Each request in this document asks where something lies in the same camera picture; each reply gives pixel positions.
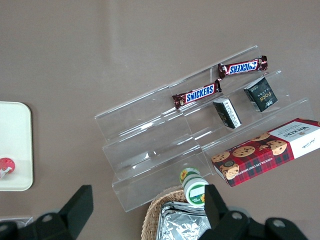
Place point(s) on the clear acrylic bottle rack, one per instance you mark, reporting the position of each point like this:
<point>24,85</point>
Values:
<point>17,220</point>

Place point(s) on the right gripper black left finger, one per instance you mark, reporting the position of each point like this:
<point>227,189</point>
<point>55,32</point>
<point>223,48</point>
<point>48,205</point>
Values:
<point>75,212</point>

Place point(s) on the cream plastic tray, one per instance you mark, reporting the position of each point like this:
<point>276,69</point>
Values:
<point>15,130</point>

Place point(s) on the silver foil pack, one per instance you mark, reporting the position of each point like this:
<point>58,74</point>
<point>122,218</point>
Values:
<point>182,225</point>
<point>185,205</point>

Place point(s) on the red lidded cup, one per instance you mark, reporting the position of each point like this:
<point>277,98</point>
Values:
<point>6,165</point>

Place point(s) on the clear acrylic stepped stand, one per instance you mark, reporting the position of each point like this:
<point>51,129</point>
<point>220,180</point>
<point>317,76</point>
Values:
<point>140,140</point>

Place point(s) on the red tartan cookie box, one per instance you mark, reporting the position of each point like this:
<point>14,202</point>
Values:
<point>262,155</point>

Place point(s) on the Snickers chocolate bar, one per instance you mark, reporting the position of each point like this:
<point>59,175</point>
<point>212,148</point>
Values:
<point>197,93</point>
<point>242,67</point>

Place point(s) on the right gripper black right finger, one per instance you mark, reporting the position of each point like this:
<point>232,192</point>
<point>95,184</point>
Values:
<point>217,215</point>

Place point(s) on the light wicker basket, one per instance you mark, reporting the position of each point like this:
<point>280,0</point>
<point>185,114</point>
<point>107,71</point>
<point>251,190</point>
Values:
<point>151,215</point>

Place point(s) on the black box gold print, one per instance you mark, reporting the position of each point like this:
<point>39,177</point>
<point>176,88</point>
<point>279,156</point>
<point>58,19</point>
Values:
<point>262,96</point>

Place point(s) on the black box white label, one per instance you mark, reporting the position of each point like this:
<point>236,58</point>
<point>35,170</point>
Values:
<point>228,113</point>

